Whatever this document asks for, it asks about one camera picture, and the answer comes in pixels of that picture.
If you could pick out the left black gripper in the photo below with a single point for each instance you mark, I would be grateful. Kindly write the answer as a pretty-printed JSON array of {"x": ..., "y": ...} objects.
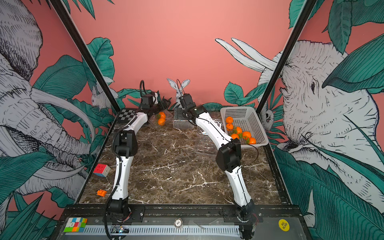
[{"x": 163, "y": 107}]

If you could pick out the clear clamshell container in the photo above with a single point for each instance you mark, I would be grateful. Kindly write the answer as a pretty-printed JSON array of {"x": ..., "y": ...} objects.
[
  {"x": 180, "y": 122},
  {"x": 154, "y": 120}
]

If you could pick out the white perforated plastic basket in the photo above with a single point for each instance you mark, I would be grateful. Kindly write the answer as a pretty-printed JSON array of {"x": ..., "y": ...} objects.
[{"x": 247, "y": 119}]

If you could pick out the orange with leaf centre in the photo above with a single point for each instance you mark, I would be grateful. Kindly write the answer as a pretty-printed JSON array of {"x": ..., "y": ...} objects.
[{"x": 246, "y": 135}]

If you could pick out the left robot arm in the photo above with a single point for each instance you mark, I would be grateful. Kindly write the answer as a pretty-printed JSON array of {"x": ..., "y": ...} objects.
[{"x": 125, "y": 147}]

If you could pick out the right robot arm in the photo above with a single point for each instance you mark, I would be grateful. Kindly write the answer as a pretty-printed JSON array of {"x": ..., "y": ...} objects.
[{"x": 228, "y": 158}]

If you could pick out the black white checkerboard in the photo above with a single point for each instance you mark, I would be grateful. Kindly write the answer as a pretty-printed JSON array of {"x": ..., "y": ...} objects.
[{"x": 126, "y": 115}]

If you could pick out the rubik cube on table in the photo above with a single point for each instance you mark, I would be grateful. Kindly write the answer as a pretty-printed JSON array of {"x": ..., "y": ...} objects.
[{"x": 101, "y": 170}]

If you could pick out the small orange block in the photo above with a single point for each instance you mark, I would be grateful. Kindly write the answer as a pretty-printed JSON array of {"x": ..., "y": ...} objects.
[{"x": 101, "y": 193}]

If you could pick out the yellow round sticker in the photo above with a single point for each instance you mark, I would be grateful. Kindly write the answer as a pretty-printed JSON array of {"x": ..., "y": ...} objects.
[{"x": 284, "y": 225}]

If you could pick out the colourful rubik cube front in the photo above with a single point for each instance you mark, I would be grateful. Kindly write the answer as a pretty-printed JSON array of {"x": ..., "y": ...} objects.
[{"x": 75, "y": 225}]

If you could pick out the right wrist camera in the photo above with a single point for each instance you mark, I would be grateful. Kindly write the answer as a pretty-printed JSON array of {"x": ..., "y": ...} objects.
[{"x": 187, "y": 102}]

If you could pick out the white slotted cable duct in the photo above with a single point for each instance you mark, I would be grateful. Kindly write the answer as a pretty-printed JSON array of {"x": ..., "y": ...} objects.
[{"x": 163, "y": 230}]

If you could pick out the black front rail frame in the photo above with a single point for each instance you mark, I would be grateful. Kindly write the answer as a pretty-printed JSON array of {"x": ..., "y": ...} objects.
[{"x": 264, "y": 224}]

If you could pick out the left black frame post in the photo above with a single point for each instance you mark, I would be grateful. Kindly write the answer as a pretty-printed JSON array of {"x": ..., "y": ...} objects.
[{"x": 70, "y": 26}]

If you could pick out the black frame post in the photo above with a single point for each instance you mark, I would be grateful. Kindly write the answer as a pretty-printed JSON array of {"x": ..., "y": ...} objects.
[
  {"x": 298, "y": 27},
  {"x": 70, "y": 26}
]

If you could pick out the right black frame post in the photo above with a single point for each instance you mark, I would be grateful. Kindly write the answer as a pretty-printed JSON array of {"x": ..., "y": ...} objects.
[{"x": 298, "y": 27}]

